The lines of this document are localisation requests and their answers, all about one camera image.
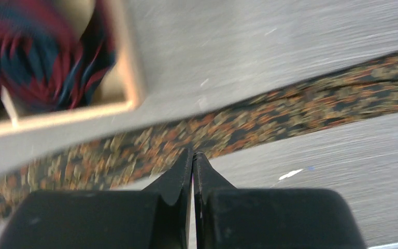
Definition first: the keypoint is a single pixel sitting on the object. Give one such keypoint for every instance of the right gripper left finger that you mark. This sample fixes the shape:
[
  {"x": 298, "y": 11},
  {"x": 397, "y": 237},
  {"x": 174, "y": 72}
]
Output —
[{"x": 154, "y": 217}]

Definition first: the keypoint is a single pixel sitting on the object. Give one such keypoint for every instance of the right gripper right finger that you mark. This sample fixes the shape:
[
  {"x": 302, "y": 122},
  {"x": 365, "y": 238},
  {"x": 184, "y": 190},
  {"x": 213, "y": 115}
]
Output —
[{"x": 230, "y": 217}]

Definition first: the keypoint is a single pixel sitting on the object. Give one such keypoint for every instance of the black key pattern tie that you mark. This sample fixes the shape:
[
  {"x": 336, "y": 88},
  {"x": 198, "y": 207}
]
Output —
[{"x": 360, "y": 92}]

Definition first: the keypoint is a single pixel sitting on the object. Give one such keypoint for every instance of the light wooden grid tray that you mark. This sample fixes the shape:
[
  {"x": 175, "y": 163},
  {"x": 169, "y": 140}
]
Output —
[{"x": 121, "y": 90}]

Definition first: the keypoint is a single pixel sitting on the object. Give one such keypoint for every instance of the red blue striped rolled tie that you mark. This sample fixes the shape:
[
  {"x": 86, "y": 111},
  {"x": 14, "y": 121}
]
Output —
[{"x": 43, "y": 64}]

